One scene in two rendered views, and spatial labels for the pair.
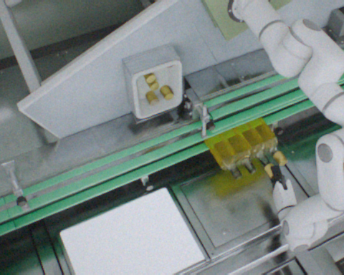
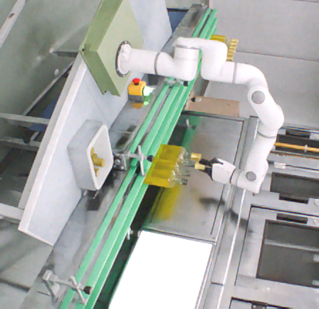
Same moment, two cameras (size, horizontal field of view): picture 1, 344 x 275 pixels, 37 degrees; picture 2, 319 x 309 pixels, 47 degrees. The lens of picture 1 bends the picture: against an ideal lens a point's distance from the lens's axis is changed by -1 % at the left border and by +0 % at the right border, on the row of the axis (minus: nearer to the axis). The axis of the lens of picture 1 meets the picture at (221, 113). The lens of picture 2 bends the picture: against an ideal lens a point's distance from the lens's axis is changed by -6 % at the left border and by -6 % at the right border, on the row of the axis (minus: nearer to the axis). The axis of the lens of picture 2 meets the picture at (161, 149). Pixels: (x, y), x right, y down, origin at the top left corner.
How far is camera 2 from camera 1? 0.79 m
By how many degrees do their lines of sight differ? 28
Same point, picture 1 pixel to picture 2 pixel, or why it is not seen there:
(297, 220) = (257, 162)
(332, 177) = (271, 108)
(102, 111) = (68, 203)
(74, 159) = (80, 248)
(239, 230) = (211, 215)
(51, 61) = not seen: outside the picture
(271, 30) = (162, 58)
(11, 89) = not seen: outside the picture
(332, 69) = (223, 50)
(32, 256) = not seen: outside the picture
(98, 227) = (129, 285)
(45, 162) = (63, 265)
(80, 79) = (50, 179)
